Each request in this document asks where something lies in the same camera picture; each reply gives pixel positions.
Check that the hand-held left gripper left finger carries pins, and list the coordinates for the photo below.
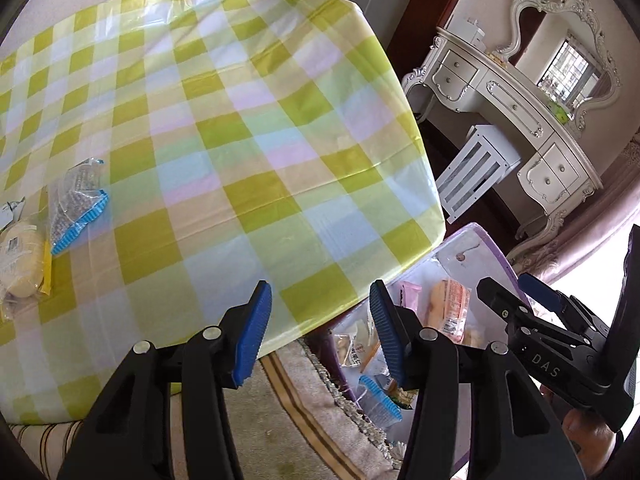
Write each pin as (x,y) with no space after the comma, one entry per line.
(252,332)

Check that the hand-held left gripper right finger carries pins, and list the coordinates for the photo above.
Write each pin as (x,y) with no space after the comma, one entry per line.
(385,332)

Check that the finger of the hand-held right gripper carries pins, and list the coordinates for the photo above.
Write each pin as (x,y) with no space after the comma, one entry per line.
(540,290)
(500,296)

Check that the purple and white box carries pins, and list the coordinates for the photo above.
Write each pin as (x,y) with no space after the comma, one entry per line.
(482,262)

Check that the red label bread packet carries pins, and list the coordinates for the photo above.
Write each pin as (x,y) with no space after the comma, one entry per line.
(450,310)

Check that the green snack packet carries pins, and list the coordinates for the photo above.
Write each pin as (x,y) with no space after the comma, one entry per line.
(405,397)

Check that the person's right hand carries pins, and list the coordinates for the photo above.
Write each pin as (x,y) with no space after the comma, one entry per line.
(590,440)

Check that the white triangular snack packet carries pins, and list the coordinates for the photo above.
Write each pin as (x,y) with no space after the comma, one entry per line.
(357,342)

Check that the pink snack packet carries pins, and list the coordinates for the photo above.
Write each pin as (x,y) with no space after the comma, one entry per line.
(412,296)

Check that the blue-edged clear snack packet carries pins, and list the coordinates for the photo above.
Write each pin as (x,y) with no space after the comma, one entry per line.
(75,195)
(382,402)

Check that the beige striped fringed rug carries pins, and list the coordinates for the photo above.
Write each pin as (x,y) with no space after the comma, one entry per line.
(320,420)

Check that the white slatted stool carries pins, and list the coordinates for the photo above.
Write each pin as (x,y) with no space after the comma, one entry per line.
(477,170)

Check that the small green object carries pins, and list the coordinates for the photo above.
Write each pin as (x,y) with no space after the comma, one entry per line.
(559,110)

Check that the ornate white vanity desk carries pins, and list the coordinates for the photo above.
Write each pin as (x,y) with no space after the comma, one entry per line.
(505,100)

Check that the checkered yellow green tablecloth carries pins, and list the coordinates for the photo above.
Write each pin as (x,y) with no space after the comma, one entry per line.
(225,135)

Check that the striped chair cushion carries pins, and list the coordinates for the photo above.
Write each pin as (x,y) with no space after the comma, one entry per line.
(45,450)

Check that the yellow-edged bread packet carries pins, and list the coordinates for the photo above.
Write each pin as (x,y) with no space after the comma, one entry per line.
(22,260)

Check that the small white box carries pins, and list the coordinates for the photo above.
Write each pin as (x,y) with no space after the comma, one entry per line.
(467,35)

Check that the ornate white mirror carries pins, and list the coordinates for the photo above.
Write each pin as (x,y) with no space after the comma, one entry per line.
(600,25)

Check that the dark wooden door frame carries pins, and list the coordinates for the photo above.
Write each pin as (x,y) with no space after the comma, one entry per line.
(430,10)

